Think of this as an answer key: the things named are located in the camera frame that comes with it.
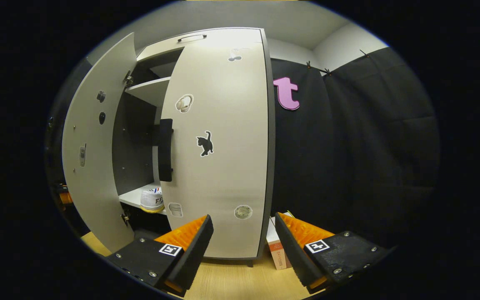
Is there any white cabinet drawer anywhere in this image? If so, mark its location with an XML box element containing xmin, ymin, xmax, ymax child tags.
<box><xmin>136</xmin><ymin>27</ymin><xmax>264</xmax><ymax>62</ymax></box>

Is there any white shoe cabinet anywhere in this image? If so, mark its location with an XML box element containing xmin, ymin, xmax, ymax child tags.
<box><xmin>112</xmin><ymin>27</ymin><xmax>276</xmax><ymax>267</ymax></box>

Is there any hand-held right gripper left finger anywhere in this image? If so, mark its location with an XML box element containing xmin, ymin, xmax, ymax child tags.
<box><xmin>105</xmin><ymin>215</ymin><xmax>214</xmax><ymax>297</ymax></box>

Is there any black right door handle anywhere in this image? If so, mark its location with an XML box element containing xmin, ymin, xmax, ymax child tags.
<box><xmin>158</xmin><ymin>118</ymin><xmax>174</xmax><ymax>183</ymax></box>

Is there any white orange cardboard box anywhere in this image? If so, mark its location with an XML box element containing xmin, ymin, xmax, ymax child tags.
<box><xmin>266</xmin><ymin>212</ymin><xmax>294</xmax><ymax>270</ymax></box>

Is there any white cabinet door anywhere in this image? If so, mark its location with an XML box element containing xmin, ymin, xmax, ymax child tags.
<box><xmin>62</xmin><ymin>32</ymin><xmax>138</xmax><ymax>253</ymax></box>
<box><xmin>158</xmin><ymin>41</ymin><xmax>270</xmax><ymax>260</ymax></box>

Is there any white striped shoe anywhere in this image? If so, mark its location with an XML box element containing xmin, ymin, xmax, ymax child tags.
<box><xmin>140</xmin><ymin>186</ymin><xmax>165</xmax><ymax>213</ymax></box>

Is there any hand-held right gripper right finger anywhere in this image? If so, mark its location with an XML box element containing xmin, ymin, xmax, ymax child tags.
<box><xmin>275</xmin><ymin>212</ymin><xmax>392</xmax><ymax>292</ymax></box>

